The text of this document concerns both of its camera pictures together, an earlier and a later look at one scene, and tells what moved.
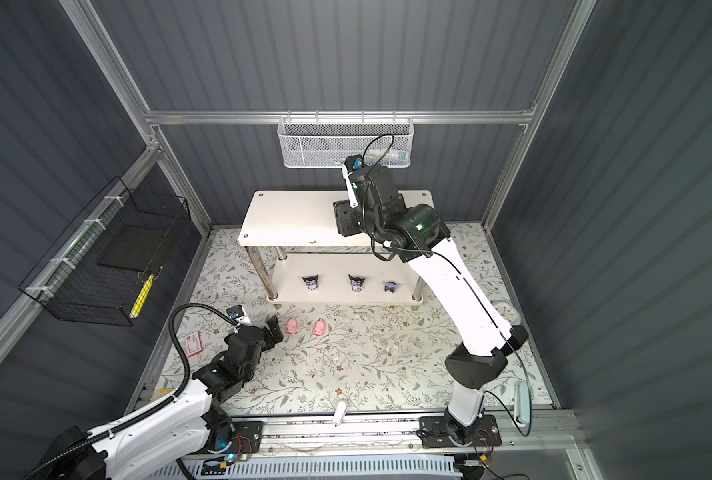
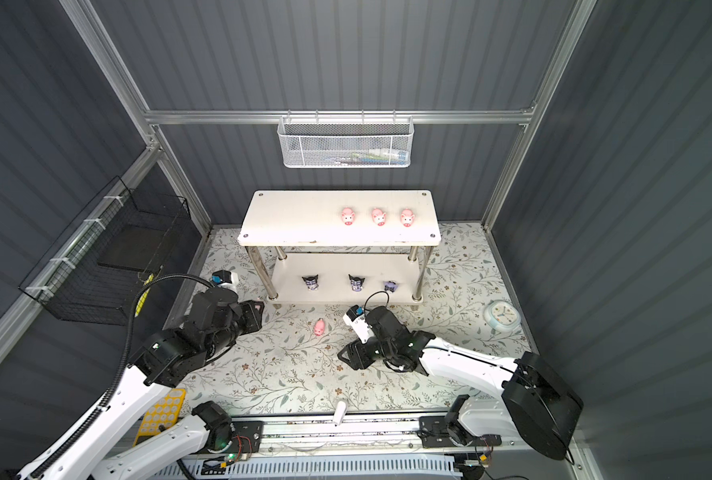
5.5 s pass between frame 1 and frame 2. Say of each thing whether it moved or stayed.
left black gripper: moved
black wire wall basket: stayed
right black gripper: moved
